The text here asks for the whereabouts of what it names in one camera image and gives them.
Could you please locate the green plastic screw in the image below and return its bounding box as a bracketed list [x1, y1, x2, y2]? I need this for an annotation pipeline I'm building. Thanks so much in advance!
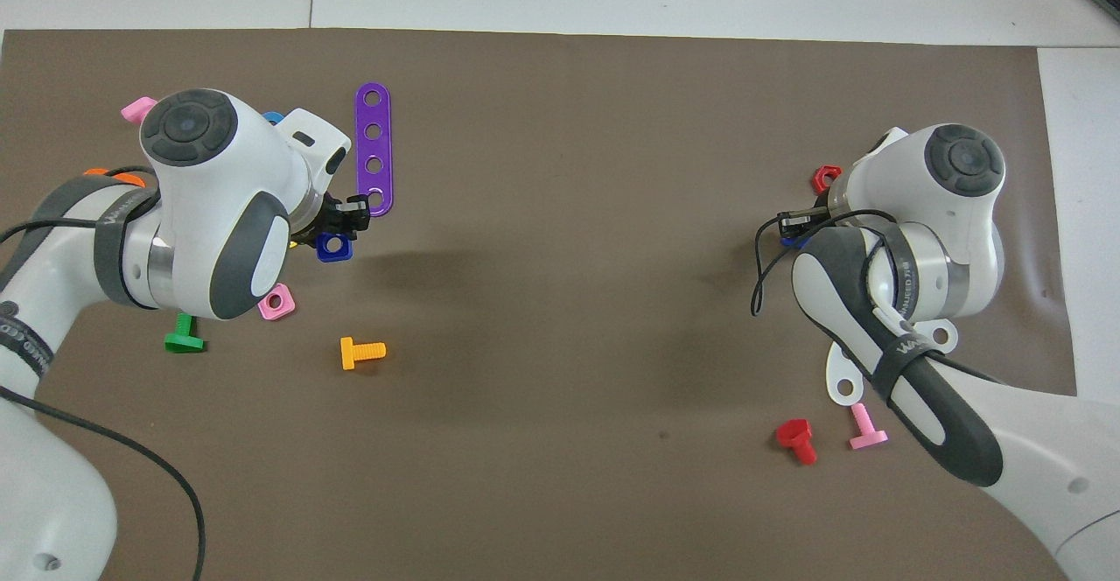
[164, 311, 207, 354]

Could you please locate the red plastic screw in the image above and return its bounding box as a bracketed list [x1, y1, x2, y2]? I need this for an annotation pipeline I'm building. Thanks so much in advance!
[775, 419, 818, 466]

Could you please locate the small pink plastic screw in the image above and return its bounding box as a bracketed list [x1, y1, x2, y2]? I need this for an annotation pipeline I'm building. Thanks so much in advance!
[849, 402, 889, 451]

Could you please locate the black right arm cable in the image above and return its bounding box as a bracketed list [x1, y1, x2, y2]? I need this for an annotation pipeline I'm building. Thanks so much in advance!
[750, 207, 902, 319]

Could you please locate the orange heart-shaped plate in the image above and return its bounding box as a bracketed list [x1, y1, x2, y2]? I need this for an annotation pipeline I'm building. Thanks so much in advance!
[83, 167, 148, 188]

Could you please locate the white curved perforated strip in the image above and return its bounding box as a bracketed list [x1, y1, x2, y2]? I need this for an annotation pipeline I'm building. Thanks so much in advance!
[825, 318, 960, 407]

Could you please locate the pink square plastic nut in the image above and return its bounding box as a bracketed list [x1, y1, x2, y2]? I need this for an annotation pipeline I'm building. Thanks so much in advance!
[257, 283, 297, 321]

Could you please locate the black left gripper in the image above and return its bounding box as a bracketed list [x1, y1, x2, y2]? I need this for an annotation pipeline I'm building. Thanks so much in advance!
[297, 194, 374, 248]

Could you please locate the purple four-hole strip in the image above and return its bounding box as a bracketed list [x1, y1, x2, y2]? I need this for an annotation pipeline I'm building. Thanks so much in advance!
[354, 82, 395, 217]

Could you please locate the brown table mat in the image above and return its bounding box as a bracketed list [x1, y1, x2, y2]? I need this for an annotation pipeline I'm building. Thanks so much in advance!
[0, 28, 1079, 581]

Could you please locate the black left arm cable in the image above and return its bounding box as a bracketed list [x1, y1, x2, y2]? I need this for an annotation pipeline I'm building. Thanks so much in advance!
[0, 165, 207, 581]

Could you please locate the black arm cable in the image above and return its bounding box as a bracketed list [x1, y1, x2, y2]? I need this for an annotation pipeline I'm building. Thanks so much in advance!
[0, 165, 207, 581]
[750, 207, 902, 319]

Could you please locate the orange plastic screw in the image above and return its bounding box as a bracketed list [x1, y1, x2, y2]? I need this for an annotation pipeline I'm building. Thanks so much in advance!
[339, 337, 387, 371]

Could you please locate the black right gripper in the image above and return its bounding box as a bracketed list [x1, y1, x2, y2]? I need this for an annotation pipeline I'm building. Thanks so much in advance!
[777, 200, 841, 248]

